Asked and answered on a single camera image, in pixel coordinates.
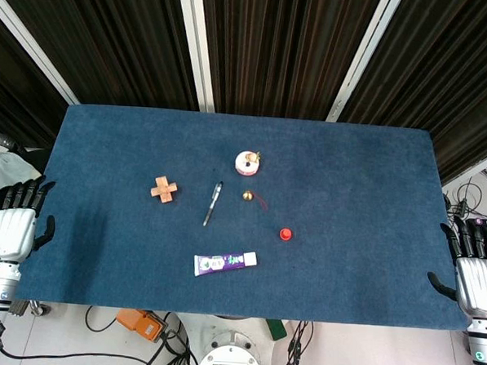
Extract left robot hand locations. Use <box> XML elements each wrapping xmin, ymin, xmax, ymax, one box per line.
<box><xmin>0</xmin><ymin>173</ymin><xmax>60</xmax><ymax>266</ymax></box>

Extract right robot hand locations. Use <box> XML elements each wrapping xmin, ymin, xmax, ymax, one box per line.
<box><xmin>424</xmin><ymin>214</ymin><xmax>487</xmax><ymax>319</ymax></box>

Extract dark green rectangular block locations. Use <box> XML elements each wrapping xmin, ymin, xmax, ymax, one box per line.
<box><xmin>263</xmin><ymin>318</ymin><xmax>289</xmax><ymax>342</ymax></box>

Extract grey cloth bag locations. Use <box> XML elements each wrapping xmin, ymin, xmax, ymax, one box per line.
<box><xmin>0</xmin><ymin>151</ymin><xmax>46</xmax><ymax>214</ymax></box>

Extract wooden cross puzzle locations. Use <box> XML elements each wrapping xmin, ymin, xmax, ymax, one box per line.
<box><xmin>149</xmin><ymin>176</ymin><xmax>179</xmax><ymax>205</ymax></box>

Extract orange control box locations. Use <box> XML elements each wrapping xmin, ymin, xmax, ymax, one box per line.
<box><xmin>114</xmin><ymin>308</ymin><xmax>168</xmax><ymax>344</ymax></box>

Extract black pen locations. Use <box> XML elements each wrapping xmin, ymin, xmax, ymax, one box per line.
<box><xmin>202</xmin><ymin>180</ymin><xmax>225</xmax><ymax>228</ymax></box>

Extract purple white toothpaste tube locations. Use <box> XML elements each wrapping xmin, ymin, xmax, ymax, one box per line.
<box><xmin>192</xmin><ymin>248</ymin><xmax>259</xmax><ymax>281</ymax></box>

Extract blue table cloth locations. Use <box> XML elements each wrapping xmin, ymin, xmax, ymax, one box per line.
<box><xmin>14</xmin><ymin>100</ymin><xmax>484</xmax><ymax>332</ymax></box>

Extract pink white round toy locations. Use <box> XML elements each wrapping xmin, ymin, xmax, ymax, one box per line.
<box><xmin>233</xmin><ymin>149</ymin><xmax>263</xmax><ymax>179</ymax></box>

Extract robot torso base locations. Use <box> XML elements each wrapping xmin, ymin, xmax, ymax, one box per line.
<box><xmin>196</xmin><ymin>329</ymin><xmax>266</xmax><ymax>365</ymax></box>

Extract black power cables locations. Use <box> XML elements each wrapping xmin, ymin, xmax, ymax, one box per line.
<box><xmin>443</xmin><ymin>176</ymin><xmax>484</xmax><ymax>223</ymax></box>

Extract black floor cable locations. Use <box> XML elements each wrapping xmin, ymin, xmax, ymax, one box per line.
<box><xmin>0</xmin><ymin>300</ymin><xmax>203</xmax><ymax>365</ymax></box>

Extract black cable bundle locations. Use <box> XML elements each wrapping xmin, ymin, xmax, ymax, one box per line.
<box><xmin>277</xmin><ymin>319</ymin><xmax>315</xmax><ymax>365</ymax></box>

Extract gold bell with red string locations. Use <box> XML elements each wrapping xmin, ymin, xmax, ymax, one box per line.
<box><xmin>241</xmin><ymin>189</ymin><xmax>269</xmax><ymax>211</ymax></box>

